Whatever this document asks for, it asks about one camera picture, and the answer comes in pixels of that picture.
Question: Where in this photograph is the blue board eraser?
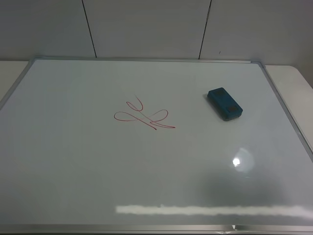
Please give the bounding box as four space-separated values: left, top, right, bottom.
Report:
207 87 243 121

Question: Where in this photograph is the white whiteboard with aluminium frame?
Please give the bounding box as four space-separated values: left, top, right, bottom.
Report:
0 58 313 235

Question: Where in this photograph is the red marker scribble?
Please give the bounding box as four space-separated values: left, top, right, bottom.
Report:
113 96 176 130

